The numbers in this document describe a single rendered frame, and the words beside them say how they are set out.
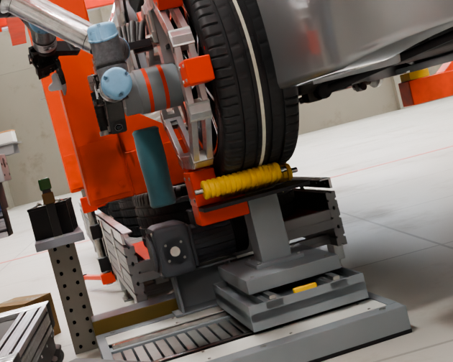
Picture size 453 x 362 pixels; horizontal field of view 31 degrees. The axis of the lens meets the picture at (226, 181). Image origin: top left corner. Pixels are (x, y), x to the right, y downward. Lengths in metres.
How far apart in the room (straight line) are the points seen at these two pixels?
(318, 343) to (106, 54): 0.95
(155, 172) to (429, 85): 3.10
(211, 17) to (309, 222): 1.15
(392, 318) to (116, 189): 1.13
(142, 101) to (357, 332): 0.93
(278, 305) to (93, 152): 0.94
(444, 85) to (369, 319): 3.36
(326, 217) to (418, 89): 2.34
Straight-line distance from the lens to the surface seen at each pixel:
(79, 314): 3.14
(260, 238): 2.62
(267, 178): 2.52
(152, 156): 2.67
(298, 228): 3.23
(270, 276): 2.48
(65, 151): 4.89
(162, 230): 2.79
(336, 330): 2.31
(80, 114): 2.97
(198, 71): 2.27
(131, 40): 2.40
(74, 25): 2.25
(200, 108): 2.35
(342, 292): 2.46
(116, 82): 2.07
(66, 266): 3.11
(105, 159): 2.96
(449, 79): 5.56
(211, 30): 2.34
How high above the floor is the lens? 0.68
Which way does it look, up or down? 4 degrees down
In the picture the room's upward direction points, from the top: 14 degrees counter-clockwise
